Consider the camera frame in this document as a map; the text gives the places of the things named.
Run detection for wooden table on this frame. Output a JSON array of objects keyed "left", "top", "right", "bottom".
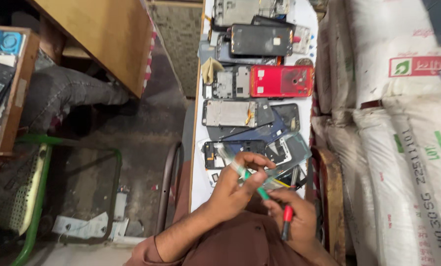
[{"left": 25, "top": 0, "right": 157, "bottom": 99}]

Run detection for wooden shelf with phone parts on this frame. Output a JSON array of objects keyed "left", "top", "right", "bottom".
[{"left": 0, "top": 25, "right": 41, "bottom": 157}]

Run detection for white sack with black print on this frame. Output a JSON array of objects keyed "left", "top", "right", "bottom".
[{"left": 348, "top": 106, "right": 441, "bottom": 266}]

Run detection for white sack with red label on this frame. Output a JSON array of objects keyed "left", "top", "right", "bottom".
[{"left": 344, "top": 0, "right": 441, "bottom": 108}]

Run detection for person's left hand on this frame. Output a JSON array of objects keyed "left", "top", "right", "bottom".
[{"left": 209, "top": 152, "right": 277, "bottom": 220}]

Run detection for phone with silver back plate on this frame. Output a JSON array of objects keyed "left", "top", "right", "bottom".
[{"left": 201, "top": 99, "right": 259, "bottom": 128}]

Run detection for green metal chair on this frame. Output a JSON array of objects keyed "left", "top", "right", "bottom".
[{"left": 0, "top": 134, "right": 123, "bottom": 266}]

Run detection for plain white sack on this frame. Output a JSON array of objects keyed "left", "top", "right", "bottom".
[{"left": 315, "top": 10, "right": 358, "bottom": 124}]

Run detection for red phone back cover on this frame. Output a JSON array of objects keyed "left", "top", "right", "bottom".
[{"left": 250, "top": 65, "right": 314, "bottom": 98}]

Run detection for black phone parts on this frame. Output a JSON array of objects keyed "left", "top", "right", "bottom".
[{"left": 274, "top": 166, "right": 309, "bottom": 192}]

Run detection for grey-blue phone back cover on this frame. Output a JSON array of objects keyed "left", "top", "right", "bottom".
[{"left": 215, "top": 34, "right": 279, "bottom": 66}]

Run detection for yellow cloth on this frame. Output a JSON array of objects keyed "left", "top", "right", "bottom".
[{"left": 201, "top": 57, "right": 225, "bottom": 85}]

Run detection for black phone back cover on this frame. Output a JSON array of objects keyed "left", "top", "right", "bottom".
[{"left": 271, "top": 103, "right": 301, "bottom": 134}]

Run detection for person's brown clothing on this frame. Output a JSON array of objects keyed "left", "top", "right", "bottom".
[{"left": 124, "top": 159, "right": 319, "bottom": 266}]

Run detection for grey phone frame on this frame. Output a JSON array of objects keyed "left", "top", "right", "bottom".
[{"left": 212, "top": 0, "right": 261, "bottom": 28}]

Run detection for white phone frame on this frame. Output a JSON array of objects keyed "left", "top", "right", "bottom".
[
  {"left": 266, "top": 137, "right": 293, "bottom": 166},
  {"left": 291, "top": 25, "right": 314, "bottom": 55}
]

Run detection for white papers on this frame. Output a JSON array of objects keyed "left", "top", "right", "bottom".
[{"left": 51, "top": 186, "right": 129, "bottom": 241}]

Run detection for brown metal chair frame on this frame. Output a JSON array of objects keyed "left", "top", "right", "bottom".
[{"left": 155, "top": 141, "right": 185, "bottom": 235}]

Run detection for green clear-handled screwdriver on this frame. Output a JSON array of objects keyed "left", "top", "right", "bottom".
[{"left": 216, "top": 145, "right": 271, "bottom": 201}]

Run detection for phone frame with circuit board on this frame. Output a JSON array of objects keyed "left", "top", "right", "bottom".
[{"left": 259, "top": 0, "right": 292, "bottom": 18}]

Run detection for white inner phone frame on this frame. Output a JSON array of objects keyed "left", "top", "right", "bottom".
[{"left": 266, "top": 137, "right": 293, "bottom": 166}]

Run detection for red black screwdriver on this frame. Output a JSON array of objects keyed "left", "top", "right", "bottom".
[{"left": 281, "top": 166, "right": 300, "bottom": 241}]

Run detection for black open phone frame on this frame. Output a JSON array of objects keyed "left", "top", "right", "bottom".
[{"left": 203, "top": 140, "right": 268, "bottom": 171}]

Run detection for white sack with green stripe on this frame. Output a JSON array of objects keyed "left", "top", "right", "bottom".
[{"left": 382, "top": 90, "right": 441, "bottom": 266}]

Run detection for blue phone back cover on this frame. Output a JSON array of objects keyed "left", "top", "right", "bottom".
[{"left": 222, "top": 109, "right": 292, "bottom": 145}]

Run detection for clear phone case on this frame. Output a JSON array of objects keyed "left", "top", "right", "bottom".
[{"left": 259, "top": 132, "right": 313, "bottom": 187}]

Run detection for silver phone midframe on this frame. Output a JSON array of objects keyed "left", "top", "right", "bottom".
[{"left": 204, "top": 66, "right": 251, "bottom": 100}]

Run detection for person's right hand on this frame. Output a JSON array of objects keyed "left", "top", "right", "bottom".
[{"left": 263, "top": 188, "right": 318, "bottom": 252}]

